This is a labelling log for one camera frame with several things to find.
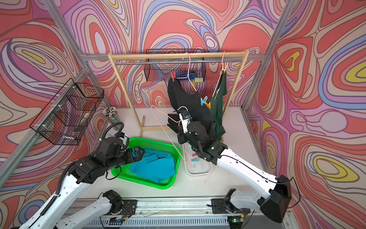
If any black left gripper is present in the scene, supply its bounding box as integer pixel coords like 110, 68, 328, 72
106, 145, 146, 172

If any pink hanger of teal shirt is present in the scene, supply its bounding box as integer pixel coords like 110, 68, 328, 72
151, 106, 192, 166

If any light blue plastic clothespin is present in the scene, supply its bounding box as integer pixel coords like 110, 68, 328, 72
191, 157, 200, 162

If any teal t-shirt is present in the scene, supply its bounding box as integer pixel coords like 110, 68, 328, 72
129, 149, 176, 183

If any black t-shirt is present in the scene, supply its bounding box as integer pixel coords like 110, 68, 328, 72
167, 79, 216, 139

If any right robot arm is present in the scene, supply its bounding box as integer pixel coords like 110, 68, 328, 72
177, 121, 292, 223

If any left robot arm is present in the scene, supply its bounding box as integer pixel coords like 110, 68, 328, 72
20, 122, 145, 229

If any pink hanger of green shirt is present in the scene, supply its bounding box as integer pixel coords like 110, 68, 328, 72
212, 51, 228, 97

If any green plastic basket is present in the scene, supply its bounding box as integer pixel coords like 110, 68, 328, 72
111, 137, 182, 189

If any white plastic tray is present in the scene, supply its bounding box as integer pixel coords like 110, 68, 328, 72
183, 143, 213, 176

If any dark green t-shirt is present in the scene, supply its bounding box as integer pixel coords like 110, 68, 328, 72
209, 71, 227, 140

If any clear pencil cup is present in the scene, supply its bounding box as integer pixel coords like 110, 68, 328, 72
103, 106, 123, 130

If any blue item in basket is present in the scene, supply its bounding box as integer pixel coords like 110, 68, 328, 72
175, 72, 198, 81

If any metal hanging rod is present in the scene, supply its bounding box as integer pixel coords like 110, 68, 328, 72
115, 59, 242, 65

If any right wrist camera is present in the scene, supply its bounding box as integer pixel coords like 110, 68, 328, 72
179, 111, 191, 134

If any black wire basket back wall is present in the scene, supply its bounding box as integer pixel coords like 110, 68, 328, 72
144, 56, 206, 82

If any black wire basket wall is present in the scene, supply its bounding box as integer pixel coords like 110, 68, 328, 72
144, 56, 206, 82
30, 79, 104, 146

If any black wire basket left wall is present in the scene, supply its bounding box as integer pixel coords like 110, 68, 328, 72
30, 79, 104, 146

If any wooden clothes rack frame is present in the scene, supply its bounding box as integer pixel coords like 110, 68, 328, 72
108, 50, 249, 138

